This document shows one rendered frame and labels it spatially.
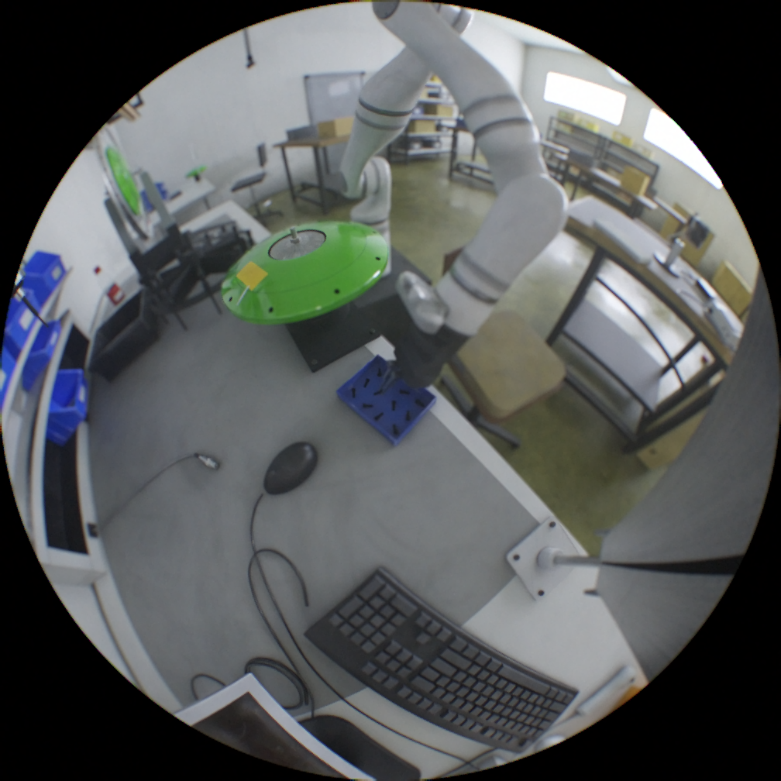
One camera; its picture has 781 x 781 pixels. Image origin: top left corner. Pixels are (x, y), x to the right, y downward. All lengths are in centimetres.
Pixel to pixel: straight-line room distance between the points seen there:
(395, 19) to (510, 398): 88
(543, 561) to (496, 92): 55
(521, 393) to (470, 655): 72
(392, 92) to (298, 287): 34
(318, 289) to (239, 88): 497
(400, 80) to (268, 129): 482
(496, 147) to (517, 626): 58
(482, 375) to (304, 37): 568
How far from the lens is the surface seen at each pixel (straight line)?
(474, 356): 90
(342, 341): 51
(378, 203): 67
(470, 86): 32
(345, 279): 40
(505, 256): 29
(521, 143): 30
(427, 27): 36
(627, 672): 65
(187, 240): 81
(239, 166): 515
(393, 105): 48
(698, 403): 159
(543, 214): 27
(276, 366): 53
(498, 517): 42
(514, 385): 88
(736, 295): 823
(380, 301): 70
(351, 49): 608
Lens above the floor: 131
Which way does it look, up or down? 60 degrees down
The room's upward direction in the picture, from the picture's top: 3 degrees counter-clockwise
